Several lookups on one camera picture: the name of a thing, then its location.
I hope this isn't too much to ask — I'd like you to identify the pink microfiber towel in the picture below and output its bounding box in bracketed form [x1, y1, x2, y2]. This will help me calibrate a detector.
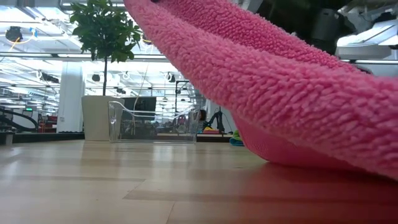
[123, 0, 398, 181]

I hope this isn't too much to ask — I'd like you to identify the clear plastic bin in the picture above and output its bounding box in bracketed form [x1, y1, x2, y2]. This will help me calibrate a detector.
[108, 101, 200, 144]

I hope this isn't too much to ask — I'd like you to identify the black background monitor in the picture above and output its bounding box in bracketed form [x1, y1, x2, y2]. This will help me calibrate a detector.
[121, 96, 157, 121]

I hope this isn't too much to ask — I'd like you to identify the green plant in white pot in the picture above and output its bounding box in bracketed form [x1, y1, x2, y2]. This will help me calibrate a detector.
[70, 0, 144, 141]

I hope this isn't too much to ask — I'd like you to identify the white pillar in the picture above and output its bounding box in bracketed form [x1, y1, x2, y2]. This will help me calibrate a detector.
[57, 62, 85, 134]

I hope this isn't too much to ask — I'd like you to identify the black ceiling lamp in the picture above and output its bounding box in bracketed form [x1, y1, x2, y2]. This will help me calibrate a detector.
[5, 26, 24, 43]

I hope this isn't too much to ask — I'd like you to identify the black curved hose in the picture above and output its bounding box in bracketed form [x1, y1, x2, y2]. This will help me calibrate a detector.
[0, 107, 40, 133]

